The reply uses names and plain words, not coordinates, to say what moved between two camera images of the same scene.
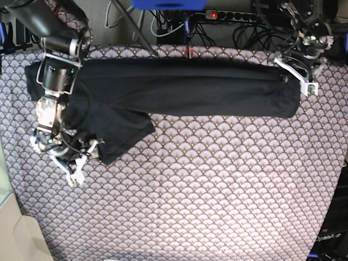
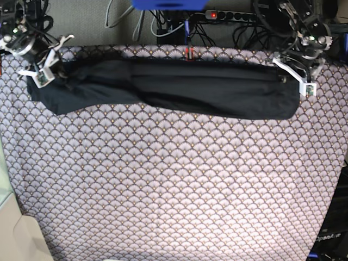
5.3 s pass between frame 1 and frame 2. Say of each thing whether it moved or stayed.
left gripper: moved
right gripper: stayed
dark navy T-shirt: moved
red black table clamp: stayed
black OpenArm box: stayed
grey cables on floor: stayed
